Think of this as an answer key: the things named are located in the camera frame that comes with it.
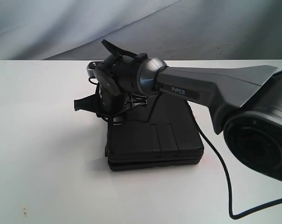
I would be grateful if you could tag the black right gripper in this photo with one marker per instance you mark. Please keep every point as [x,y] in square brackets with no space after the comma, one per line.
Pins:
[116,90]

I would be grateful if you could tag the black plastic tool case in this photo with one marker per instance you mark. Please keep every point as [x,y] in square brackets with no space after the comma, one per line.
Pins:
[162,133]

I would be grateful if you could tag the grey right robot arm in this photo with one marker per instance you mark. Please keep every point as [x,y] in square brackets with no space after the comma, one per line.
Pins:
[245,104]

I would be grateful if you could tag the grey backdrop cloth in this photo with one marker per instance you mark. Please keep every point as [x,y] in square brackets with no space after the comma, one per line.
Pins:
[168,29]

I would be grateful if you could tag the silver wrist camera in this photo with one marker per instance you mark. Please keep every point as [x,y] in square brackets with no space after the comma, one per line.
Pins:
[91,67]

